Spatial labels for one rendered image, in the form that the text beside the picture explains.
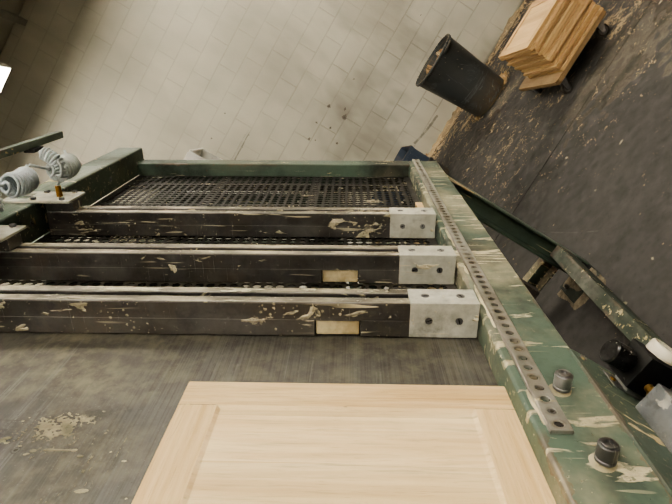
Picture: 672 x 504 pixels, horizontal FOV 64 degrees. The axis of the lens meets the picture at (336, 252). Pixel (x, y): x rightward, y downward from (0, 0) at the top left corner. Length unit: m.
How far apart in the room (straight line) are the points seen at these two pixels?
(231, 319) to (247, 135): 4.95
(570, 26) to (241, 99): 3.38
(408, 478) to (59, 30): 6.03
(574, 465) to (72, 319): 0.86
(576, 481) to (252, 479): 0.38
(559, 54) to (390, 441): 3.24
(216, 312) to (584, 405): 0.62
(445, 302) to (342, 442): 0.35
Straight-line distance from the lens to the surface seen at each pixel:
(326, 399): 0.82
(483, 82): 5.02
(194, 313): 1.02
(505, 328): 0.96
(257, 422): 0.79
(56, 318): 1.13
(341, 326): 0.99
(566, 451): 0.74
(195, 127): 5.97
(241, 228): 1.51
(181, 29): 6.07
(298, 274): 1.20
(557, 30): 3.75
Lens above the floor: 1.35
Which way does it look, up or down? 10 degrees down
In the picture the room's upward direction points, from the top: 61 degrees counter-clockwise
